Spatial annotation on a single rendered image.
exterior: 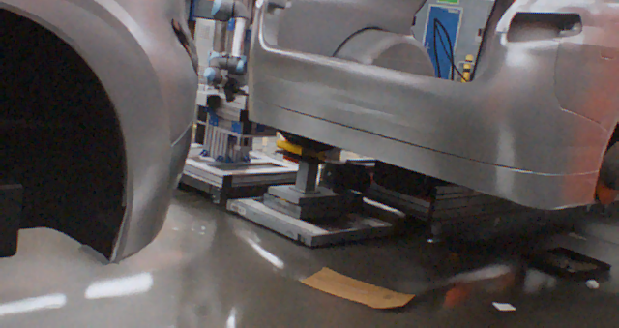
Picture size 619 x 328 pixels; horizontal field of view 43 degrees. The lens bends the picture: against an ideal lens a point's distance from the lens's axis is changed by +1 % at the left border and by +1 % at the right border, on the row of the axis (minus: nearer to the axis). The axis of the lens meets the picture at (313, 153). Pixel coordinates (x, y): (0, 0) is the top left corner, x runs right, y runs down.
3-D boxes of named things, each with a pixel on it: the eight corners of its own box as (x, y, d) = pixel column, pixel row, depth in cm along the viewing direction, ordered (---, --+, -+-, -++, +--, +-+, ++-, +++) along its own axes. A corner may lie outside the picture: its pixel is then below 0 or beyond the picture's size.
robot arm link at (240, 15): (251, 7, 526) (242, 75, 513) (235, 5, 525) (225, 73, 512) (252, 0, 515) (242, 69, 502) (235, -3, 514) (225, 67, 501)
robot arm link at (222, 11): (226, 74, 545) (234, 6, 510) (205, 71, 544) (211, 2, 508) (228, 64, 554) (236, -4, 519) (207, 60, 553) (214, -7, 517)
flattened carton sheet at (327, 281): (395, 316, 386) (397, 309, 385) (298, 284, 409) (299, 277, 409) (416, 300, 413) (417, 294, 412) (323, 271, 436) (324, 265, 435)
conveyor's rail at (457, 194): (432, 220, 524) (438, 188, 520) (426, 217, 528) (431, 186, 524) (597, 198, 700) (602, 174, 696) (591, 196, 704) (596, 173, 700)
